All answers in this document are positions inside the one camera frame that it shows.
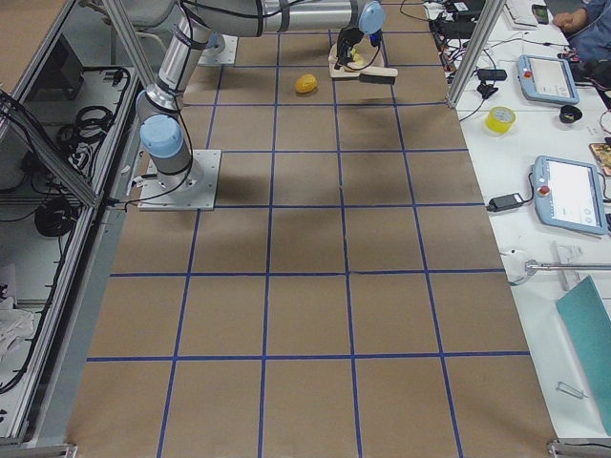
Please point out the white hand brush black bristles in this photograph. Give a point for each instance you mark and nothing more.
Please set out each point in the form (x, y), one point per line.
(377, 75)

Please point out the yellow tape roll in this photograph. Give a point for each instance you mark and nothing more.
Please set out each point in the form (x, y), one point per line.
(500, 119)

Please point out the black round cup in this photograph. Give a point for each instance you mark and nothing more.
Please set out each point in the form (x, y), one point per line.
(569, 114)

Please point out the teal board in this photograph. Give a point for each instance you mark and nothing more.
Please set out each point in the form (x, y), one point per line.
(588, 325)

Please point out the white dustpan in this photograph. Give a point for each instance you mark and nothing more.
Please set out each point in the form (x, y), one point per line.
(371, 57)

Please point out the lower teach pendant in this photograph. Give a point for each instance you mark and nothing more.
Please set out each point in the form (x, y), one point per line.
(567, 194)

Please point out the black power brick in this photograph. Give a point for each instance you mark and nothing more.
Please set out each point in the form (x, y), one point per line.
(505, 203)

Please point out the side cabinet frame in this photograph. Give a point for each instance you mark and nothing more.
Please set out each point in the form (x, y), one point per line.
(47, 205)

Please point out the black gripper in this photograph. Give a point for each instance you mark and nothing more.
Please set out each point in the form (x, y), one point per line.
(347, 40)

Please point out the upper teach pendant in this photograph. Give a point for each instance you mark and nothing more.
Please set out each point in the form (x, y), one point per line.
(546, 79)

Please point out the black clip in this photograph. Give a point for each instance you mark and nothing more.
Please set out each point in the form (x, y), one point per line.
(486, 90)

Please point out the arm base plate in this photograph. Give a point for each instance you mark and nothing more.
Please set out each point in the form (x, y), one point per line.
(186, 192)
(221, 49)

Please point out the teach pendant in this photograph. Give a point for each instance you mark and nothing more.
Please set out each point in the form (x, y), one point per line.
(567, 194)
(546, 79)

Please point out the black power adapter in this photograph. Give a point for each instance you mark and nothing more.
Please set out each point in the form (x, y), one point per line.
(491, 75)

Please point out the metal clamp rod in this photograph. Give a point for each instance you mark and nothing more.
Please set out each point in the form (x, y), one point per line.
(534, 266)

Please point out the aluminium frame post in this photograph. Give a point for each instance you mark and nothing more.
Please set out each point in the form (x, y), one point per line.
(480, 36)

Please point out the person in blue shirt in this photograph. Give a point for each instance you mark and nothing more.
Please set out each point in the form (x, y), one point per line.
(587, 29)

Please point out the orange-yellow potato toy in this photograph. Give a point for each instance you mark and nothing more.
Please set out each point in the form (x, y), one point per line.
(306, 84)

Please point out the pale curved food piece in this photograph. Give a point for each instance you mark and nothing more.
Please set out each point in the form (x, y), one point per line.
(358, 59)

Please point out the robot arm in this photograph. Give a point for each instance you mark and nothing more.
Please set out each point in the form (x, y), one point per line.
(159, 105)

